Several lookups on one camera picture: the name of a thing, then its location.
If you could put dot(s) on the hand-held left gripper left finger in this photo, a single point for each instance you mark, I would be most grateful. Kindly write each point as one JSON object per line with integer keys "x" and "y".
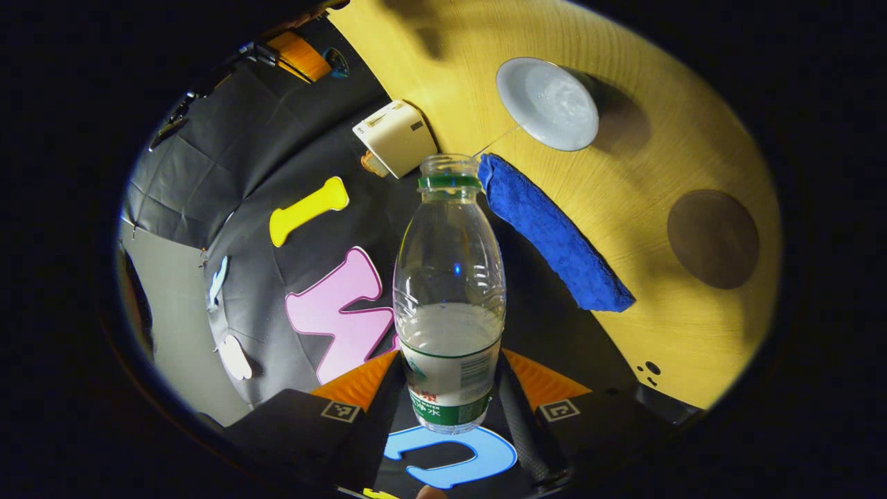
{"x": 378, "y": 416}

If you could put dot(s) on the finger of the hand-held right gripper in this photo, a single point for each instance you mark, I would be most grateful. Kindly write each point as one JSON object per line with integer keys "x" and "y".
{"x": 301, "y": 57}

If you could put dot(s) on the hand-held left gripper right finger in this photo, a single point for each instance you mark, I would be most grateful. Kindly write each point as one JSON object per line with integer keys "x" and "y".
{"x": 523, "y": 430}

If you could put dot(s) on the clear plastic water bottle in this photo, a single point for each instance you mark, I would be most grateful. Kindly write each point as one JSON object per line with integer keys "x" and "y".
{"x": 449, "y": 346}

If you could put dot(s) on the round brown coaster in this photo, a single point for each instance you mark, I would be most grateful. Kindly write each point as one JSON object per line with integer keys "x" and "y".
{"x": 714, "y": 239}

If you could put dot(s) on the black backdrop cloth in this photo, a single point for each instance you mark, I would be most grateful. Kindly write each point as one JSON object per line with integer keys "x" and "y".
{"x": 291, "y": 138}

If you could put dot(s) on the white toaster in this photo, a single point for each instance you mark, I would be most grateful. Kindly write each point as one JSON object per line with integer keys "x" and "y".
{"x": 398, "y": 135}

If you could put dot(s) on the bread slice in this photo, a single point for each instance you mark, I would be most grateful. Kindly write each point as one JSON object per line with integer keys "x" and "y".
{"x": 373, "y": 165}

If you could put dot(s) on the blue towel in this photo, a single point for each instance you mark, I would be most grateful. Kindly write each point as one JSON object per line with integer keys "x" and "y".
{"x": 554, "y": 235}

